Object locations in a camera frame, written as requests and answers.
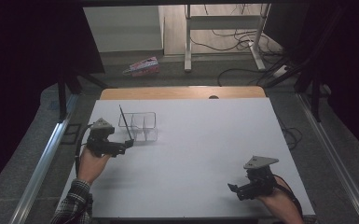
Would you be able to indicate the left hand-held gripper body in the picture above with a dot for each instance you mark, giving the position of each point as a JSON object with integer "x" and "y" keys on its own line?
{"x": 101, "y": 141}

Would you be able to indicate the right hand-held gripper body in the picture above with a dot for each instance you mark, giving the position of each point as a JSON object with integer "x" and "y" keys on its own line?
{"x": 258, "y": 179}

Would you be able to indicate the clear plastic organizer box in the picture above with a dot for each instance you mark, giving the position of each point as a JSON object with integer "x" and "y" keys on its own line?
{"x": 143, "y": 126}

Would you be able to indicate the thin black makeup brush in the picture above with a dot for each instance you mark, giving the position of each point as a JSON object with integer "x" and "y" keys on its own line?
{"x": 125, "y": 121}

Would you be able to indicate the person's left hand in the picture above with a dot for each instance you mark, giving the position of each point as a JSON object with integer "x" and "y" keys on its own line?
{"x": 91, "y": 165}

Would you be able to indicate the person's right hand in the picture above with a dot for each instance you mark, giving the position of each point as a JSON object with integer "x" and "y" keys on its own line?
{"x": 281, "y": 203}

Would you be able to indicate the black metal stand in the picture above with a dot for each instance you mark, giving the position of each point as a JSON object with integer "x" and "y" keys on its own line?
{"x": 62, "y": 99}
{"x": 315, "y": 96}

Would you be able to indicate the pink carton box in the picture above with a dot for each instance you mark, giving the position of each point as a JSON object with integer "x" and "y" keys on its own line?
{"x": 143, "y": 67}

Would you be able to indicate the white power strip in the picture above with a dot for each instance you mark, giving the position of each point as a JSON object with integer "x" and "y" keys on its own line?
{"x": 280, "y": 71}

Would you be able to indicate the white cabinet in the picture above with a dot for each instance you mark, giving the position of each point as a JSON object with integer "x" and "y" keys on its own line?
{"x": 122, "y": 29}

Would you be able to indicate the aluminium rail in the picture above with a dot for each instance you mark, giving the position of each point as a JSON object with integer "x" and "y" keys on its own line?
{"x": 43, "y": 161}
{"x": 335, "y": 155}

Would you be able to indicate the white metal desk frame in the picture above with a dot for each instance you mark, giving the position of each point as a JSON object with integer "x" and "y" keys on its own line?
{"x": 220, "y": 23}

